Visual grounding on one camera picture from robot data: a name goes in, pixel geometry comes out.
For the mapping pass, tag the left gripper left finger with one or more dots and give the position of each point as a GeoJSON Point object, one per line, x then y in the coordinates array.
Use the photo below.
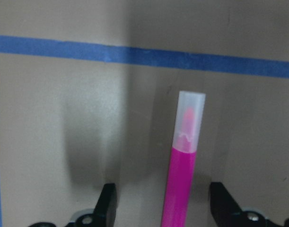
{"type": "Point", "coordinates": [104, 213]}

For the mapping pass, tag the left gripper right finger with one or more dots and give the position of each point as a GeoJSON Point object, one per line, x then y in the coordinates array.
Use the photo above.
{"type": "Point", "coordinates": [224, 209]}

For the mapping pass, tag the pink marker pen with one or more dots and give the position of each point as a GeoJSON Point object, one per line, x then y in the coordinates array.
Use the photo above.
{"type": "Point", "coordinates": [188, 120]}

